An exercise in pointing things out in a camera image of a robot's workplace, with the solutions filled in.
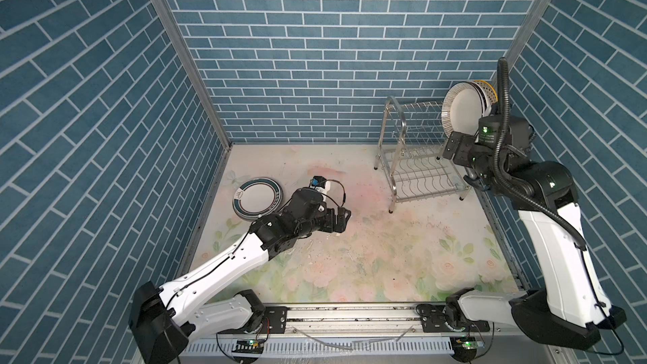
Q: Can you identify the white plate black striped rim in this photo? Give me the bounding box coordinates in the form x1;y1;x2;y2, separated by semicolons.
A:
441;81;495;138

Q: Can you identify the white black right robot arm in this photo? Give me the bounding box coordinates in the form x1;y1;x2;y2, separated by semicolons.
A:
442;126;627;352

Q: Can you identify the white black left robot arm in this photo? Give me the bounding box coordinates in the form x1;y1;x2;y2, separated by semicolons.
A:
128;207;351;363

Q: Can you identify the stainless steel dish rack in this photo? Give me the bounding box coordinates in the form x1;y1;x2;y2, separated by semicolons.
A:
374;96;470;213

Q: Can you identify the yellow rimmed rear plate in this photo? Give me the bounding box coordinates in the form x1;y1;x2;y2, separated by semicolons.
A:
474;80;498;104

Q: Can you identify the left base circuit board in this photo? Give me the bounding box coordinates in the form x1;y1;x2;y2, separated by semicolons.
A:
232;340;266;356

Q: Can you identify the base circuit board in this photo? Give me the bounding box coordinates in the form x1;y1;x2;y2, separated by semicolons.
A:
232;340;266;356
450;337;485;363

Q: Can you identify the right base circuit board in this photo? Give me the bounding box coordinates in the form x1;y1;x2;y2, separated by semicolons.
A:
450;337;485;363

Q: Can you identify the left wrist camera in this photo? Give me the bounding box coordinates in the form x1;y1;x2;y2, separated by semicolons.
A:
284;176;331;227

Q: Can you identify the black corrugated right cable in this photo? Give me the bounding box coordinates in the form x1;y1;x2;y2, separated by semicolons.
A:
491;56;588;251

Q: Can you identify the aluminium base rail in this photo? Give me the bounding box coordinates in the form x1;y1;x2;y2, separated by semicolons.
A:
170;303;576;363

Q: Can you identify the aluminium right corner post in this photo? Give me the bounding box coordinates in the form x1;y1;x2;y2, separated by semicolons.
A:
504;0;552;71

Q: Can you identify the aluminium corner post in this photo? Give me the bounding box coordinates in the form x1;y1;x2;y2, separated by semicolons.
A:
504;0;552;71
150;0;232;153

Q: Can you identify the aluminium left corner post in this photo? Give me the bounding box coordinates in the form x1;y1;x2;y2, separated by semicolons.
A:
150;0;232;153

